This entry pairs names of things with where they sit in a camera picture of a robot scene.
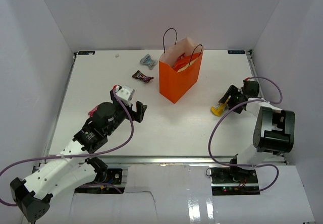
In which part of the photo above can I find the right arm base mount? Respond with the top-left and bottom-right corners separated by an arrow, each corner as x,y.
206,167 -> 258,187

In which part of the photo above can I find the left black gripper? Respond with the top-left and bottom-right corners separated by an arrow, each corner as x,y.
105,90 -> 147,136

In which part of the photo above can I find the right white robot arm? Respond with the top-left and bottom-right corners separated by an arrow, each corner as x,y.
213,80 -> 295,183

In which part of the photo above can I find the large red chips bag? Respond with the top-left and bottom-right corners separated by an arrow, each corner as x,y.
173,55 -> 198,72

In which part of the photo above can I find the orange paper bag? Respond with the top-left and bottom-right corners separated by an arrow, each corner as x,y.
159,37 -> 204,103

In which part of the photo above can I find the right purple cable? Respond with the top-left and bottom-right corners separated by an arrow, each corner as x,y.
208,76 -> 283,193

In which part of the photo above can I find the yellow snack packet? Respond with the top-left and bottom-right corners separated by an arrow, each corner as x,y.
211,103 -> 228,117

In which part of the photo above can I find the small pink snack packet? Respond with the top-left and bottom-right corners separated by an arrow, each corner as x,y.
88,105 -> 98,117

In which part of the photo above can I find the dark purple candy wrapper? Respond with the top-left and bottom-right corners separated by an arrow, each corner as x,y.
132,70 -> 154,83

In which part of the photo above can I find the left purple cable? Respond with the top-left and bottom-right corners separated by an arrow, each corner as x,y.
0,89 -> 135,207

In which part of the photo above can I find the silver blue snack packet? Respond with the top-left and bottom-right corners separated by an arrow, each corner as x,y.
140,54 -> 158,70

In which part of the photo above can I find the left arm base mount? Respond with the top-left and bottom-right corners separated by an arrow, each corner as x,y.
102,169 -> 123,185

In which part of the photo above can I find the purple cable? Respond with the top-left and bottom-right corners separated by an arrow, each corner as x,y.
208,76 -> 283,193
0,89 -> 135,207

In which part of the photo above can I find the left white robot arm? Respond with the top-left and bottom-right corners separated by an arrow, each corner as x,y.
10,85 -> 147,223

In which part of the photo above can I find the aluminium table frame rail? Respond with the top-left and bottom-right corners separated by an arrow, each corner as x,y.
42,155 -> 288,164

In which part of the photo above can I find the pink candy packet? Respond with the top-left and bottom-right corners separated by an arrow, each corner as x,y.
177,53 -> 185,61

